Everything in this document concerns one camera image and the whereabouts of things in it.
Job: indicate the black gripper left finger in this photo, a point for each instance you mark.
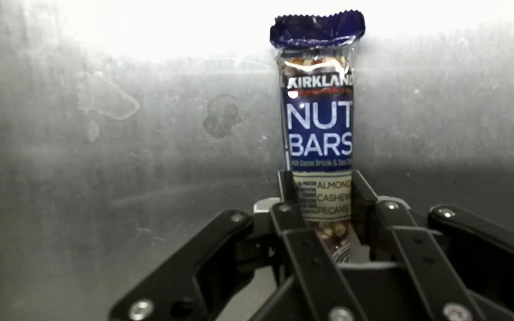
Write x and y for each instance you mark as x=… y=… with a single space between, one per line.
x=304 y=256

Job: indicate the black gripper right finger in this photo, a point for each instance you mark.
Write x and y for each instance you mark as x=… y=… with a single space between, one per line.
x=411 y=251

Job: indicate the blue nut bar wrapper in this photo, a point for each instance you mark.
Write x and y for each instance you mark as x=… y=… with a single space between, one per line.
x=320 y=131

